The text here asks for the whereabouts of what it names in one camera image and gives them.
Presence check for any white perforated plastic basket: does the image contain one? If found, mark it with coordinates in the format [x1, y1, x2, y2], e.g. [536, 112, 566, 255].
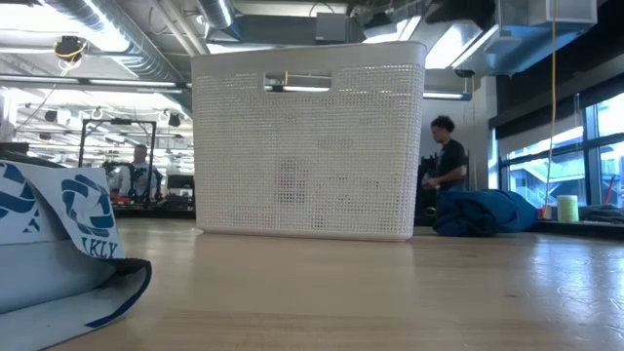
[189, 40, 429, 243]

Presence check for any white blue printed pouch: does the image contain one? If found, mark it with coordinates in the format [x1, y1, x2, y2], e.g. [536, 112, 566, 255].
[0, 159, 153, 351]

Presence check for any person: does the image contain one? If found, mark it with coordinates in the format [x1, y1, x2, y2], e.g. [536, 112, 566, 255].
[421, 115, 469, 192]
[119, 143, 162, 201]

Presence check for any blue cloth bundle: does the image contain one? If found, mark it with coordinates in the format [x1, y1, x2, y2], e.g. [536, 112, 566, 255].
[432, 188, 539, 238]

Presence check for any long linear ceiling light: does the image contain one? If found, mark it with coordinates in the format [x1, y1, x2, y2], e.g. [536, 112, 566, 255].
[0, 74, 192, 94]

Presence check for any small green cup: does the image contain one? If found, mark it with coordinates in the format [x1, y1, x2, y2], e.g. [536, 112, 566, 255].
[556, 194, 580, 223]

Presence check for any dark grey bundle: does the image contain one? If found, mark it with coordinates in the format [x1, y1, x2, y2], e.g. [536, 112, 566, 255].
[578, 204, 624, 224]

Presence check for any black equipment block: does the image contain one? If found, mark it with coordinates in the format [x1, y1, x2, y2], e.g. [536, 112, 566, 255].
[0, 141, 50, 170]

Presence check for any black metal station frame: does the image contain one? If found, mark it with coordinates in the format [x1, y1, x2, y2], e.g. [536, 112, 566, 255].
[77, 118, 157, 201]

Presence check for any black yellow ceiling cable reel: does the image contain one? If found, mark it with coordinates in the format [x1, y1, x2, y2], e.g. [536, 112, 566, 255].
[52, 34, 89, 63]

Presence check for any window with dark frame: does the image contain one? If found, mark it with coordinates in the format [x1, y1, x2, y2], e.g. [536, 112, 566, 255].
[496, 92, 624, 209]

